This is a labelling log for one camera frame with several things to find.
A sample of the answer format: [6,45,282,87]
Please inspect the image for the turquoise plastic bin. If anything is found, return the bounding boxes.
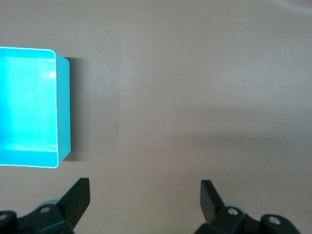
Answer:
[0,46,73,169]

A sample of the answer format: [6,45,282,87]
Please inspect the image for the brown table mat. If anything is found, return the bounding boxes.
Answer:
[0,0,312,234]

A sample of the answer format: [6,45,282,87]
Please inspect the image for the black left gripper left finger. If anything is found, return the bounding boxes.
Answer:
[0,177,92,234]

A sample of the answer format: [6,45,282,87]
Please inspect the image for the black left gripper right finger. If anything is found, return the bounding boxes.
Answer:
[195,179,302,234]

